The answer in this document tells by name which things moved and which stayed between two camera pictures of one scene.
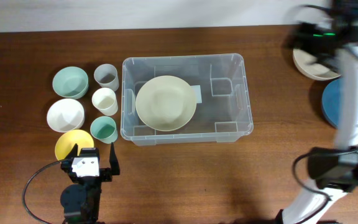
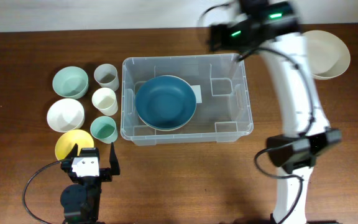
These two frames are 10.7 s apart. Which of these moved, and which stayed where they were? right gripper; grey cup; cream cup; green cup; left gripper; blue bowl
Moved: blue bowl; right gripper
Stayed: left gripper; cream cup; grey cup; green cup
